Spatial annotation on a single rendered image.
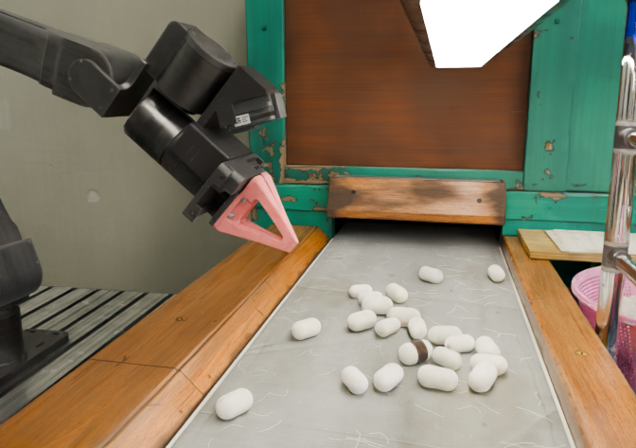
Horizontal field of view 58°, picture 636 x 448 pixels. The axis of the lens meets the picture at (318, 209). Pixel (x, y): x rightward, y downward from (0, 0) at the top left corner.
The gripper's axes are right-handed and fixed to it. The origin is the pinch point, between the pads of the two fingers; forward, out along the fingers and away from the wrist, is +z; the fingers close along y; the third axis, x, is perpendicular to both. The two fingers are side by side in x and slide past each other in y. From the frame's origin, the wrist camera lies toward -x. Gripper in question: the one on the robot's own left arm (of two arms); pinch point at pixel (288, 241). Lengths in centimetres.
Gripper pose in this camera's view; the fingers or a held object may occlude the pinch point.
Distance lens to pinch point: 57.5
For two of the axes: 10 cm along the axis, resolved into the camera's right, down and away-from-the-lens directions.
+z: 7.5, 6.7, -0.4
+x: -6.3, 7.2, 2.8
